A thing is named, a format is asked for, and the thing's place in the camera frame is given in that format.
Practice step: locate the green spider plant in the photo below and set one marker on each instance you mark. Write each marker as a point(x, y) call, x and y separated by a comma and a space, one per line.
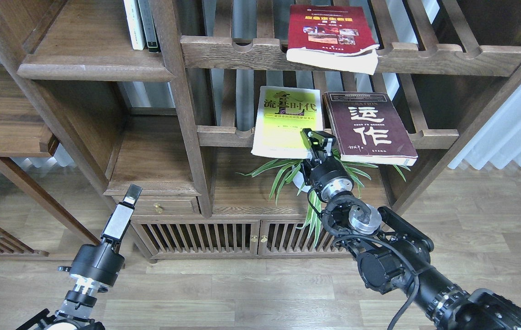
point(288, 169)

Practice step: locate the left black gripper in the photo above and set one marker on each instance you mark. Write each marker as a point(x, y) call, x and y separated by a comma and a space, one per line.
point(102, 263)

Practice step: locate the red book on top shelf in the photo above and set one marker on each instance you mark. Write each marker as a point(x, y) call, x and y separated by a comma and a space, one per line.
point(331, 37)

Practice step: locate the white upright book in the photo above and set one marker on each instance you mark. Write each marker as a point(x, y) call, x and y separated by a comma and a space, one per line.
point(135, 25)

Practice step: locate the yellow green book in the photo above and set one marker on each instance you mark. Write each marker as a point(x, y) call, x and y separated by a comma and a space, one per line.
point(282, 114)

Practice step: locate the dark green upright book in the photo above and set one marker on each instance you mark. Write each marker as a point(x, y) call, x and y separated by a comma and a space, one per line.
point(151, 37)

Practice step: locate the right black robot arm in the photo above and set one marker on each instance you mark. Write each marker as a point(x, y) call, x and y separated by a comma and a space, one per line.
point(392, 254)

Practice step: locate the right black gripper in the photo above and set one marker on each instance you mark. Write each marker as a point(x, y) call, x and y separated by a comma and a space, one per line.
point(322, 171)

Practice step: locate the maroon book white characters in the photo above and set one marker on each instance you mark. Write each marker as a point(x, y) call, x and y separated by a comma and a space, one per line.
point(368, 129)

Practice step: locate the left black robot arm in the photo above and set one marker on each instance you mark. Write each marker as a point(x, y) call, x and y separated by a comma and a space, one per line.
point(75, 311)

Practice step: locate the white plant pot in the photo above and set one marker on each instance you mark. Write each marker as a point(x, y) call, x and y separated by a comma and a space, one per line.
point(299, 182)

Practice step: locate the dark wooden bookshelf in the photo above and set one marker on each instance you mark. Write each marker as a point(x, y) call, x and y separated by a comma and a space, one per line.
point(132, 116)

